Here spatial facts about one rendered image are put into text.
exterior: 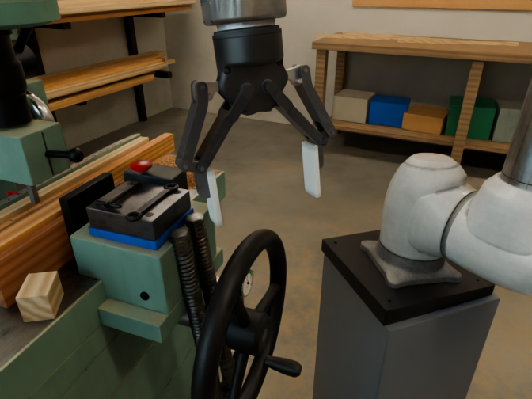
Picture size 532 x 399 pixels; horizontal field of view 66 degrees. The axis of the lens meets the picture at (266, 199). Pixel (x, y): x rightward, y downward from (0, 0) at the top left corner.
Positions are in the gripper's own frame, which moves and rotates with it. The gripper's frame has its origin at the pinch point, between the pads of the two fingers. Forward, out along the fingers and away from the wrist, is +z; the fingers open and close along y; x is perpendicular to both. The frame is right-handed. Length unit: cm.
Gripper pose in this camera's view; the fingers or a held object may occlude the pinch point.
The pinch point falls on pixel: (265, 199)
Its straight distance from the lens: 52.1
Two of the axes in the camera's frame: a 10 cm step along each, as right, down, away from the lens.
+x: 4.2, 3.2, -8.5
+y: -9.0, 2.5, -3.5
